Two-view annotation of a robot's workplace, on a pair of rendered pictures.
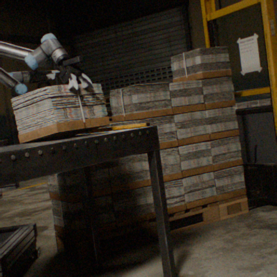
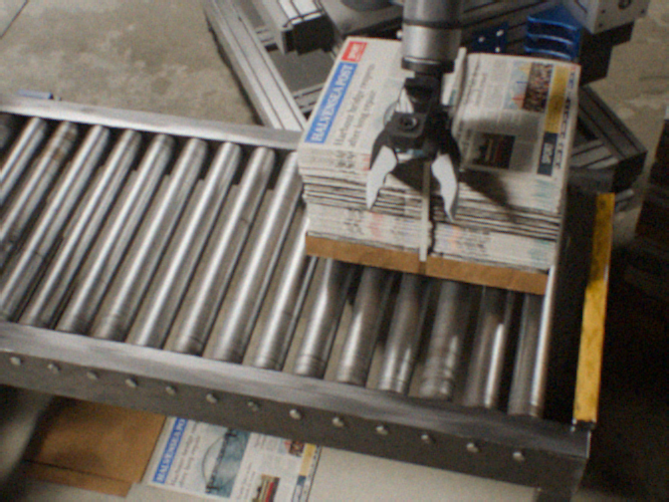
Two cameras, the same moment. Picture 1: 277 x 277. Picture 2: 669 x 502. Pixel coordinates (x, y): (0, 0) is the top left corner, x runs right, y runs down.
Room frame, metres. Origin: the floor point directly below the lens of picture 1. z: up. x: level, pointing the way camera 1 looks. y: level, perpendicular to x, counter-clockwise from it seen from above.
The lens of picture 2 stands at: (2.08, -0.53, 1.98)
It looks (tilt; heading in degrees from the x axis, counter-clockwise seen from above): 51 degrees down; 71
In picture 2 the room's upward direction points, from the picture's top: 6 degrees counter-clockwise
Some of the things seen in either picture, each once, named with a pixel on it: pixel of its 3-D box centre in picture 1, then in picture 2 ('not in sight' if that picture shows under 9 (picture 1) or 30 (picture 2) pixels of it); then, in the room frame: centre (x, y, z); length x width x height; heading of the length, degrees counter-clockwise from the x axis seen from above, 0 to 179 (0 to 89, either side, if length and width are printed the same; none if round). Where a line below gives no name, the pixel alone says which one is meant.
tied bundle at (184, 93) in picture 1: (173, 99); not in sight; (3.78, -0.31, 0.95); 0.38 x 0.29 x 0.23; 29
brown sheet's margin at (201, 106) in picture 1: (175, 110); not in sight; (3.78, -0.31, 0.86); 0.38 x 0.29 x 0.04; 29
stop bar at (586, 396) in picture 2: (116, 127); (596, 300); (2.70, 0.10, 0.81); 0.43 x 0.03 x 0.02; 53
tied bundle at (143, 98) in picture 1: (139, 103); not in sight; (3.63, -0.06, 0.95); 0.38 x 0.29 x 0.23; 32
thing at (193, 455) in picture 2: not in sight; (240, 446); (2.15, 0.54, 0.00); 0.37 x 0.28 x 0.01; 143
